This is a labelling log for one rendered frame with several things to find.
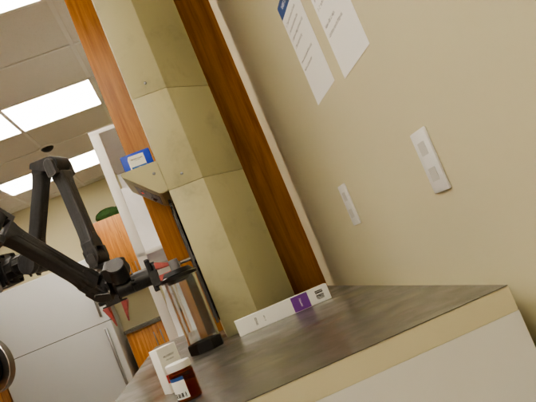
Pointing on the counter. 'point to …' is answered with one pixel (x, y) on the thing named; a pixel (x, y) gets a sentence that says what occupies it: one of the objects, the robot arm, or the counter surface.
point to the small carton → (136, 160)
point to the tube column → (149, 45)
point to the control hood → (148, 181)
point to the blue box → (135, 154)
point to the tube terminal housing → (214, 202)
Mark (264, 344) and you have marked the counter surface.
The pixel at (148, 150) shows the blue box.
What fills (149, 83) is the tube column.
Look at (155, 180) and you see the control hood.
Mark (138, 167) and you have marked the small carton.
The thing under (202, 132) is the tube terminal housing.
